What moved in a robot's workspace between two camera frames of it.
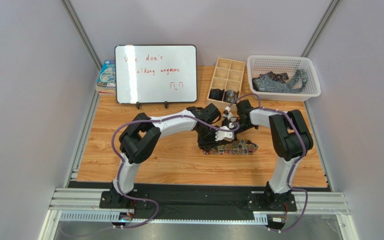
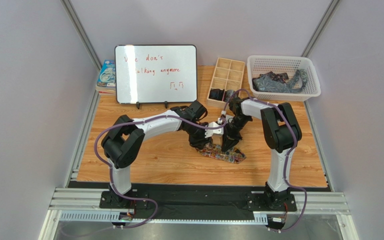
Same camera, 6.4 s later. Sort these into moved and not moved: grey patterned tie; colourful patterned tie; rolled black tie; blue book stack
Moved: colourful patterned tie
Not moved: blue book stack; rolled black tie; grey patterned tie
